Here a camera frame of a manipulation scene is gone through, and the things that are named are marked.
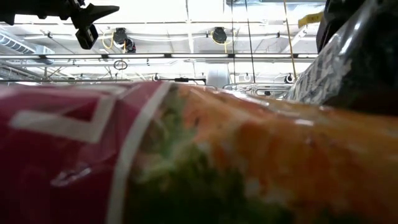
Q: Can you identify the white pillar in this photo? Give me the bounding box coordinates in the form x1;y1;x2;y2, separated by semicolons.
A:
206;68;231;88

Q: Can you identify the black rectangular bar frame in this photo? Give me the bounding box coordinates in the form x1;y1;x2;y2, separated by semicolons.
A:
157;77;207;85

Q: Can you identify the pink shrimp ramen packet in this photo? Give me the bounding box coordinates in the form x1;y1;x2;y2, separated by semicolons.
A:
0;80;398;224

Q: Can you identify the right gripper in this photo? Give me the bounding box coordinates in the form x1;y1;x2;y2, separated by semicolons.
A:
316;0;366;52

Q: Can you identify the grey ceiling vent duct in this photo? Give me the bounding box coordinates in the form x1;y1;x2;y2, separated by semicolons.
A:
0;26;56;56

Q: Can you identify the yellow hanging cable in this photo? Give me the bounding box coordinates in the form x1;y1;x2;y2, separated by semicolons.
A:
282;0;298;81

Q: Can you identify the long ceiling light bar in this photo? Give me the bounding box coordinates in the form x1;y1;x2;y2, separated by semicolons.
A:
0;52;320;60

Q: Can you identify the black cable loop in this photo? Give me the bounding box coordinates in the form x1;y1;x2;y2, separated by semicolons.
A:
113;59;128;71

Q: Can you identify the black ceiling-hung device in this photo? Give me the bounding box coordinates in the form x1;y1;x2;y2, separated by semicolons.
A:
124;37;137;54

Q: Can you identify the black hanging cable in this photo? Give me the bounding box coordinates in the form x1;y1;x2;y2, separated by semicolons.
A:
244;0;256;84

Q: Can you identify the black ceiling cable reel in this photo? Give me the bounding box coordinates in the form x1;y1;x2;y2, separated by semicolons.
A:
211;26;228;44
112;27;128;45

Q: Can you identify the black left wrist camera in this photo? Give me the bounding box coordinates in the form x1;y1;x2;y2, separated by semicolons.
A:
75;24;99;50

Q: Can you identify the yellow tag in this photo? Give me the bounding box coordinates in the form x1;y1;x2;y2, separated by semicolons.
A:
297;11;325;29

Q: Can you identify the black ramen packet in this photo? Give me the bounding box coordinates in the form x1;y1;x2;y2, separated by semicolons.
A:
284;0;398;116

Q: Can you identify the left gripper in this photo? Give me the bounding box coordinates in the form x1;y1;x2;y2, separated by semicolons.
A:
0;0;121;29

